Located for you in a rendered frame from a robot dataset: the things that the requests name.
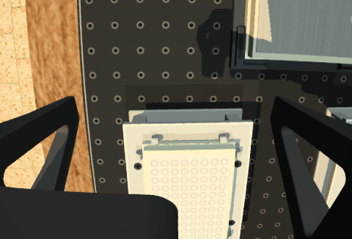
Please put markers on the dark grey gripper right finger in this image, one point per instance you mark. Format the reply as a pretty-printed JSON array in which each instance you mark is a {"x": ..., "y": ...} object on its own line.
[{"x": 306, "y": 204}]

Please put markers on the cream multi-well plate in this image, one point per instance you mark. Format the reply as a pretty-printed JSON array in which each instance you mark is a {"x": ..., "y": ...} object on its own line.
[{"x": 197, "y": 177}]

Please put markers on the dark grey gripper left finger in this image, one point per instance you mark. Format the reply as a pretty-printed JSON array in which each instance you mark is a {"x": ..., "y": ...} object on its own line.
[{"x": 19, "y": 135}]

